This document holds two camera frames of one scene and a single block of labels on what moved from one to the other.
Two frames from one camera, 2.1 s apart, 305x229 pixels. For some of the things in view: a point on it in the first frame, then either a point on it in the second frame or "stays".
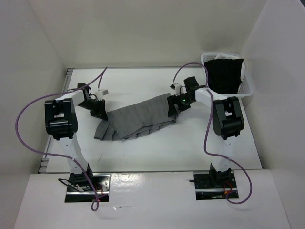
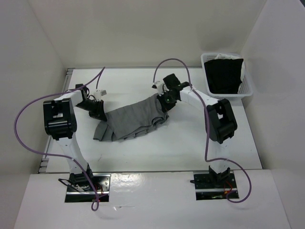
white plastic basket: (246, 89) stays
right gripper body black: (183, 101) to (167, 102)
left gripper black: (100, 112) stays
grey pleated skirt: (136, 119) stays
